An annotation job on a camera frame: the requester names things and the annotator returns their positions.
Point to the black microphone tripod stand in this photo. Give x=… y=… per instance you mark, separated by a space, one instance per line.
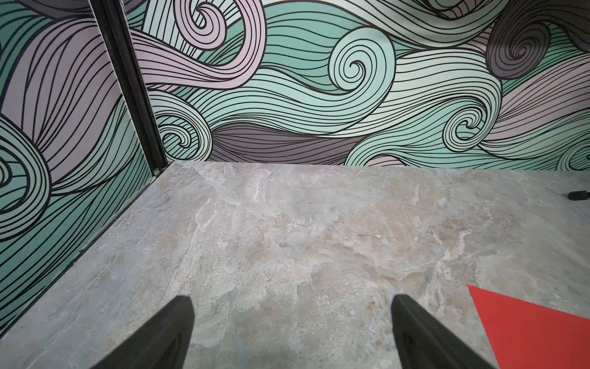
x=578 y=196

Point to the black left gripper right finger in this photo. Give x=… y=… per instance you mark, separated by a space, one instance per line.
x=423 y=342

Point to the black corner frame post left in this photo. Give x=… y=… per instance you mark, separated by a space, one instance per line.
x=118 y=40

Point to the red square paper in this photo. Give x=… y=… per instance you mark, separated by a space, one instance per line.
x=526 y=335

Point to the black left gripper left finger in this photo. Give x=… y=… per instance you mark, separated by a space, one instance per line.
x=161 y=342

